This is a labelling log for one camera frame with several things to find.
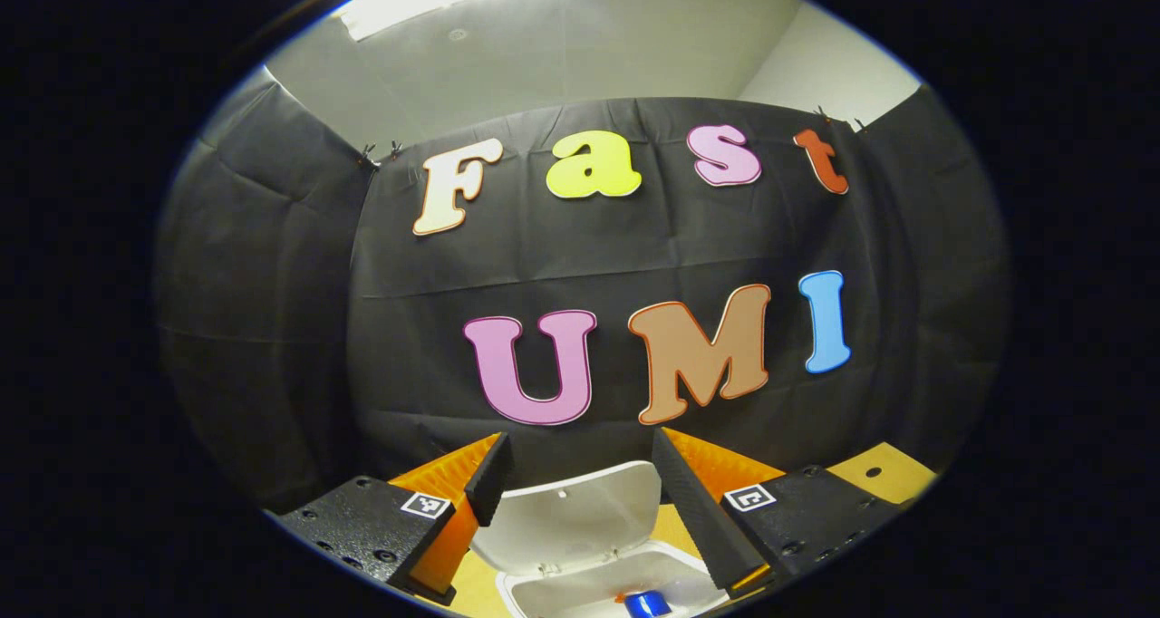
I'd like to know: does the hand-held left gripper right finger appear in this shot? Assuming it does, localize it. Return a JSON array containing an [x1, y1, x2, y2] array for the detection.
[[652, 426, 904, 601]]

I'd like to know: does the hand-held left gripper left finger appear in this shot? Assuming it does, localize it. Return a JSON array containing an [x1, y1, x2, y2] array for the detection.
[[276, 431, 515, 606]]

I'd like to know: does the white desktop garbage bin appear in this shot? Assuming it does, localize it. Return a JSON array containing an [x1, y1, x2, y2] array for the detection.
[[469, 460, 731, 618]]

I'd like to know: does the blue pop can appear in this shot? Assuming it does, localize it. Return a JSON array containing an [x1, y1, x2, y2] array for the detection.
[[623, 589, 673, 618]]

